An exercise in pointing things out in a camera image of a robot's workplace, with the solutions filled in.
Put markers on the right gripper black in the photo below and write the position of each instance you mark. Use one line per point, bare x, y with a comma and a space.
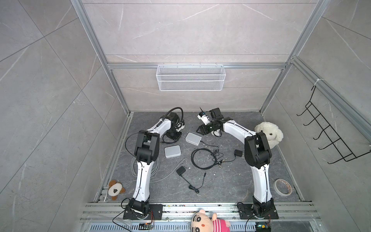
203, 128

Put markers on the small white plush toy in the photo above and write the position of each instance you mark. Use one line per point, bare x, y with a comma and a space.
217, 133

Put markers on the brown white plush toy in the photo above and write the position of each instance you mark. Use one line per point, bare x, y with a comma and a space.
115, 189

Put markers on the pink striped cartoon doll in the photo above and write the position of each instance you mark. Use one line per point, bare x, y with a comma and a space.
202, 223

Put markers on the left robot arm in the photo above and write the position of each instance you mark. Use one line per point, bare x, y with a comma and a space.
146, 151

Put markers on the black wire hook rack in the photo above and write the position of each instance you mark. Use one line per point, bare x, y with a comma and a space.
334, 139

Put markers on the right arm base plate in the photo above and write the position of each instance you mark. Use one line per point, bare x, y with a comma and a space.
247, 211

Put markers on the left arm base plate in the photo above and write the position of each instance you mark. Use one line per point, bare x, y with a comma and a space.
155, 212

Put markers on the roll of tape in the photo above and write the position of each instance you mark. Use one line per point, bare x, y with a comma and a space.
282, 187

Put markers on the large white plush dog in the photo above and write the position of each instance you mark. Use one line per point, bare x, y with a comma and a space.
273, 133

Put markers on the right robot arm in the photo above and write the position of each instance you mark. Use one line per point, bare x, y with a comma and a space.
257, 154

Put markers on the black power adapter with plug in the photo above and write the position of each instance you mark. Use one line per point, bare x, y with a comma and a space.
219, 157

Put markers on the white network switch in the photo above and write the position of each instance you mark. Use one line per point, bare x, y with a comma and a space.
172, 152
193, 139

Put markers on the white wire mesh basket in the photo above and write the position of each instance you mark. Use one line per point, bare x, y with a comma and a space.
190, 77

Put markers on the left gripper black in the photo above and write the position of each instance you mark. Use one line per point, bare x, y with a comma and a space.
177, 137

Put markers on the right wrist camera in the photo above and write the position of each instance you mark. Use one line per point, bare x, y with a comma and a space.
203, 117

